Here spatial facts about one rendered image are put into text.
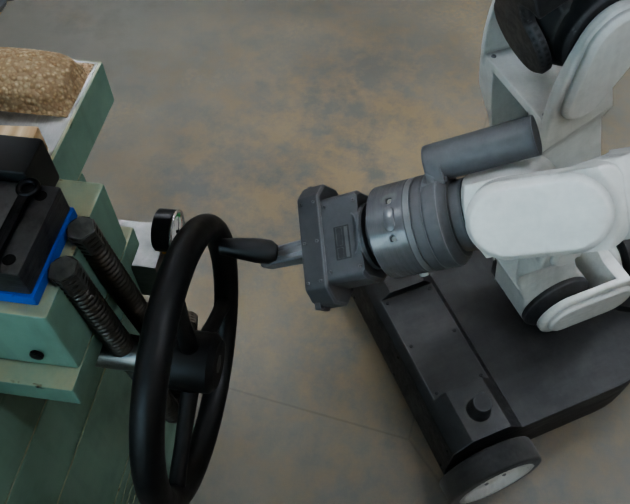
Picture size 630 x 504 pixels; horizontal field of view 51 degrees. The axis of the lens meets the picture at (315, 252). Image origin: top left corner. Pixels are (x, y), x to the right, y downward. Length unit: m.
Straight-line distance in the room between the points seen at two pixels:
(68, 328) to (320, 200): 0.25
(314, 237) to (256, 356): 0.96
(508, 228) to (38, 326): 0.38
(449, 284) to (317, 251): 0.89
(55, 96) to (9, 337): 0.30
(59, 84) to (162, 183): 1.15
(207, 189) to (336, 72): 0.62
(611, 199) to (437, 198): 0.14
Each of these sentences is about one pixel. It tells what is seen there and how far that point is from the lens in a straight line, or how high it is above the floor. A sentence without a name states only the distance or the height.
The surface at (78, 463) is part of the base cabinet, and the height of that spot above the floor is 0.57.
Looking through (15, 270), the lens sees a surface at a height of 1.00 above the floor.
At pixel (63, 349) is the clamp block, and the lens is 0.59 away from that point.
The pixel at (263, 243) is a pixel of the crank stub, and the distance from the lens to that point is 0.65.
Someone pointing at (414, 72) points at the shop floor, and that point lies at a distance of 2.23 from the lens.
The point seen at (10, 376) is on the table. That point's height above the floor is 0.87.
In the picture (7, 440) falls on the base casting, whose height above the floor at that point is 0.76.
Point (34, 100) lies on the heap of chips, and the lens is 0.79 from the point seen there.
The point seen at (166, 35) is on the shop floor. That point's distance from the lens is 2.41.
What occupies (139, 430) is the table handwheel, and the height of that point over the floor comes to 0.91.
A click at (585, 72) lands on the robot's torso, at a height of 0.93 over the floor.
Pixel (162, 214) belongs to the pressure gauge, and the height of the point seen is 0.69.
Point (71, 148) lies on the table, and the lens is 0.77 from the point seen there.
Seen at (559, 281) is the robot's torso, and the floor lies 0.35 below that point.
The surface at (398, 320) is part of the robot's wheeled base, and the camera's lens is 1.40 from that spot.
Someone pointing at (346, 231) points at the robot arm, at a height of 0.91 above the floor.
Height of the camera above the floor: 1.40
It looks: 55 degrees down
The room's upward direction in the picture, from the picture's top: straight up
